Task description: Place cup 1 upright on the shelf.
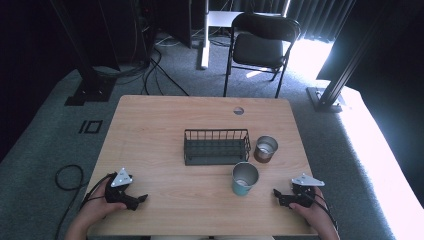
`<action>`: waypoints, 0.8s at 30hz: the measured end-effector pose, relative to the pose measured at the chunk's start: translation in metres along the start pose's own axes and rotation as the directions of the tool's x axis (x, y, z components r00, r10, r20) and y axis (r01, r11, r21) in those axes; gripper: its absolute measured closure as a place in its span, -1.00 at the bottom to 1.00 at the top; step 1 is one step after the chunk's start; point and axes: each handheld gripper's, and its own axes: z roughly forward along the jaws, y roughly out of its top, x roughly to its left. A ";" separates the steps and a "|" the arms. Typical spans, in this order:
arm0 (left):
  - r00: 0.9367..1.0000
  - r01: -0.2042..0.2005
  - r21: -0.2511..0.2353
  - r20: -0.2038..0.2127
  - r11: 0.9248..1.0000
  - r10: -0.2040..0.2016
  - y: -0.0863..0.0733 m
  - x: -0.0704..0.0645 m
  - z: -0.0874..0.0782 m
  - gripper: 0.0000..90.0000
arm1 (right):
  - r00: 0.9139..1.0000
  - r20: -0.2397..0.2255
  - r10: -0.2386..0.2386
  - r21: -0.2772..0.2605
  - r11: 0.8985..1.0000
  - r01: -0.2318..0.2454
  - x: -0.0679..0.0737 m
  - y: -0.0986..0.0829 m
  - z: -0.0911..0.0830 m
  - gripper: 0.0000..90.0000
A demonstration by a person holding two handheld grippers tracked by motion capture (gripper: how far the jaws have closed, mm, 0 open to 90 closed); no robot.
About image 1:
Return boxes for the hand-held gripper cable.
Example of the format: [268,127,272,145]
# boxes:
[304,190,340,232]
[54,164,114,240]

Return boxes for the person's left hand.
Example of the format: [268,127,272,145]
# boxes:
[74,178,128,232]

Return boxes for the person's right hand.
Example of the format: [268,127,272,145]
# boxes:
[288,186,335,233]

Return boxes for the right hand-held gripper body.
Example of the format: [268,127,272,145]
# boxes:
[289,172,326,208]

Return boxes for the dark curtain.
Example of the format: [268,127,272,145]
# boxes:
[209,0,358,43]

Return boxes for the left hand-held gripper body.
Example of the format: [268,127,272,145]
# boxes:
[104,167,135,205]

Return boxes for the right hand-held gripper cable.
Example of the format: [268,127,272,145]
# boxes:
[304,190,340,232]

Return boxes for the left hand-held gripper cable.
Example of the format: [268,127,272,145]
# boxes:
[54,164,114,240]

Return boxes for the black metal stand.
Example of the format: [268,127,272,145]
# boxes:
[306,0,384,114]
[49,0,118,107]

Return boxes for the dark cabinet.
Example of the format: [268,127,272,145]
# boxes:
[138,0,193,64]

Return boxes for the black folding chair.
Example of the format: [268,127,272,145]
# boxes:
[222,12,302,99]

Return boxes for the black wire basket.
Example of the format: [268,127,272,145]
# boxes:
[183,128,252,167]

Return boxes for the teal metal cup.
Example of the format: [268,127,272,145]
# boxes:
[231,161,260,197]

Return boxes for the brown metal cup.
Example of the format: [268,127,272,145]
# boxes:
[253,135,279,164]

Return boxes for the black floor cables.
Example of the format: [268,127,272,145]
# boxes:
[93,31,190,98]

